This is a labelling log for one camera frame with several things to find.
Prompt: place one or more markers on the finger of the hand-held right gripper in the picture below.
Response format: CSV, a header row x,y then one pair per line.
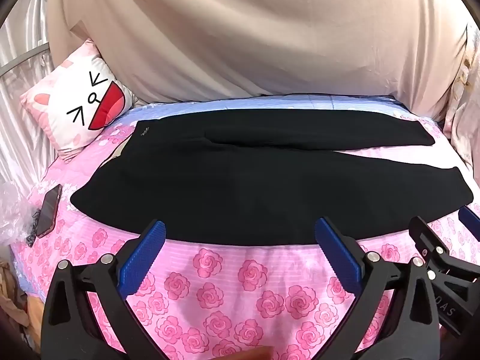
x,y
470,219
427,234

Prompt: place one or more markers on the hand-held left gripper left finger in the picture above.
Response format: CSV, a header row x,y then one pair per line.
x,y
144,253

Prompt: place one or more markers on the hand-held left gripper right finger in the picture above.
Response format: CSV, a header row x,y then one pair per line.
x,y
337,257

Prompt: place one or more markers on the black pants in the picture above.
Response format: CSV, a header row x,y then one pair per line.
x,y
232,187

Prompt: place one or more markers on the pink rose print bedsheet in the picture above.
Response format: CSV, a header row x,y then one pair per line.
x,y
243,281

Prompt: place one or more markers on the dark smartphone with red case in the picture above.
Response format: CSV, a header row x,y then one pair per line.
x,y
49,210

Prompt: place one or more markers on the pale floral cloth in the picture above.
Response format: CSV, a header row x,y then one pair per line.
x,y
465,112

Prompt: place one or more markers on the orange brown cloth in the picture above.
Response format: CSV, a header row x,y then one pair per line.
x,y
15,300

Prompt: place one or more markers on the clear plastic bag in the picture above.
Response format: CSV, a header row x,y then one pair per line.
x,y
13,210

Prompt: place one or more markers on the pink cartoon cat pillow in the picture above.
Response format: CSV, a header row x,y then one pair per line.
x,y
80,105

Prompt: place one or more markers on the white satin curtain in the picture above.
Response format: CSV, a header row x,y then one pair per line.
x,y
22,127

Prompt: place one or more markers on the beige draped cloth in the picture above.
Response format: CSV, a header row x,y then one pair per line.
x,y
255,33

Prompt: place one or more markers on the grey metal rail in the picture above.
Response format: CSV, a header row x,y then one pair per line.
x,y
22,62

